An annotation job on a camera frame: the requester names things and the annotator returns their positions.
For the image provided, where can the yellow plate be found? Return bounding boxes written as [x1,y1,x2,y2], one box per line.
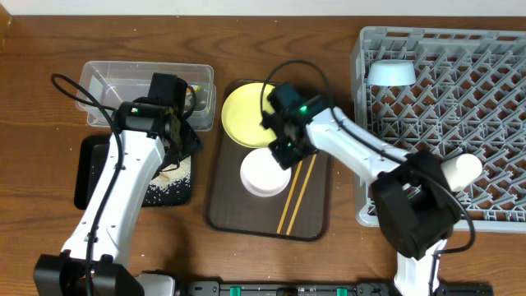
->
[221,82,276,148]

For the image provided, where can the green snack wrapper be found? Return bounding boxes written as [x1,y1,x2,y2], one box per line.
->
[189,85,203,94]

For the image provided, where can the clear plastic waste bin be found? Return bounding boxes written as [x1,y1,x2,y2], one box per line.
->
[79,61,216,132]

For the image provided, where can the wooden chopstick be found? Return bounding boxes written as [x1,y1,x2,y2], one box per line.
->
[285,155,317,236]
[276,161,302,234]

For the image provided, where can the white cup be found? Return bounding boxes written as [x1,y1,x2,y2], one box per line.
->
[441,154,482,192]

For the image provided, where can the black waste tray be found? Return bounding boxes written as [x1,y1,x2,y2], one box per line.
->
[73,133,194,210]

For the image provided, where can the grey plastic dishwasher rack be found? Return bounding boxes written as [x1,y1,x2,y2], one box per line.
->
[351,26,525,234]

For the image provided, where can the pink white bowl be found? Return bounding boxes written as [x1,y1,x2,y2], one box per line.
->
[240,148,292,197]

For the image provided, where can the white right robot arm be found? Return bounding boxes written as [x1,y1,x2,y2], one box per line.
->
[260,84,482,295]

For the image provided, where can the brown serving tray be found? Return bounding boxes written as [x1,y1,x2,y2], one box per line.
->
[205,80,334,243]

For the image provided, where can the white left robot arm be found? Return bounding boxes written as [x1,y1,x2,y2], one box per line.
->
[34,99,190,295]

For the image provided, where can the light blue bowl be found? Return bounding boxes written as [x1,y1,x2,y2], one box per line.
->
[367,59,417,86]

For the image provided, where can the rice pile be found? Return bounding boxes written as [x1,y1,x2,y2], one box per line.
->
[142,156,191,207]

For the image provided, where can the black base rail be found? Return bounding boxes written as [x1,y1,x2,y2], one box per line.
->
[176,279,494,296]

